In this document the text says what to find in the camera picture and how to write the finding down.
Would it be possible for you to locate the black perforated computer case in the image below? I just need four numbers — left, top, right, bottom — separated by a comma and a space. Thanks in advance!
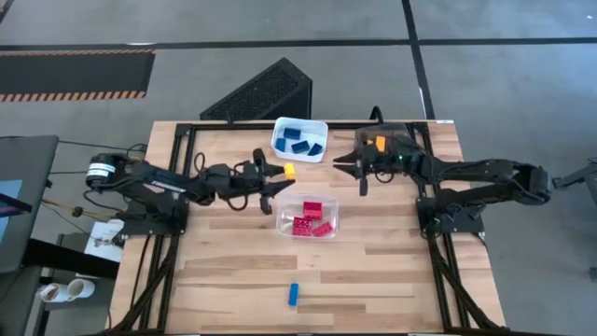
199, 57, 313, 121

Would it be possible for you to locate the yellow cable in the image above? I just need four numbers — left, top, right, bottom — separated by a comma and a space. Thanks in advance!
41, 198, 100, 220

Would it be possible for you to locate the black stand base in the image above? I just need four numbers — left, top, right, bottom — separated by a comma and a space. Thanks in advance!
22, 237, 120, 281

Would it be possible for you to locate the white translucent plastic bin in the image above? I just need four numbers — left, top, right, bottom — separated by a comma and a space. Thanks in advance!
271, 116, 329, 163

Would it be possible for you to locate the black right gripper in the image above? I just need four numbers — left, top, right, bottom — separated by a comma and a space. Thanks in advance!
332, 139, 411, 196

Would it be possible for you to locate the white paper cup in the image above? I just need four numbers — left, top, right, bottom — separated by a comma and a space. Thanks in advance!
39, 283, 69, 303
67, 278, 97, 301

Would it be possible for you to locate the blue lit screen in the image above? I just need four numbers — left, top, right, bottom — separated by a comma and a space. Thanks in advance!
0, 179, 23, 244

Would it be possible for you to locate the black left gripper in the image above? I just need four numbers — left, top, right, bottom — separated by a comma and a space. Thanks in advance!
232, 147, 296, 216

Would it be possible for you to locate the black aluminium table frame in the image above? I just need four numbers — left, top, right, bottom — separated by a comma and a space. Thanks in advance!
109, 120, 507, 336

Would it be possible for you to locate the black hazard striped mat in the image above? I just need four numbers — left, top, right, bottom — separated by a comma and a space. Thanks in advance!
0, 49, 157, 103

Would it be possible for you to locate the grey desk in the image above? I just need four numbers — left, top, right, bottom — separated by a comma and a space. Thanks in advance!
0, 134, 60, 274

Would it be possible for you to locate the white paper sheet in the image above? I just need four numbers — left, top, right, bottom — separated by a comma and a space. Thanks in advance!
83, 218, 125, 263

